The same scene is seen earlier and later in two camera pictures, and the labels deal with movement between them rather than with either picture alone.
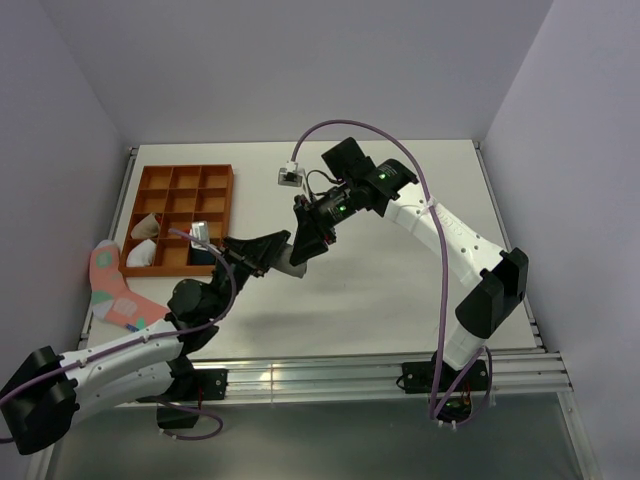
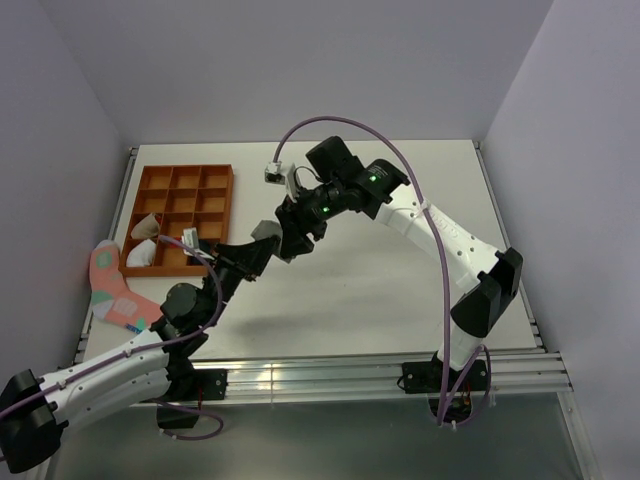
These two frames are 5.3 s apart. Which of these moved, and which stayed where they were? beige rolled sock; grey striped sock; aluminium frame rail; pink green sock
Moved: grey striped sock
Stayed: beige rolled sock; pink green sock; aluminium frame rail
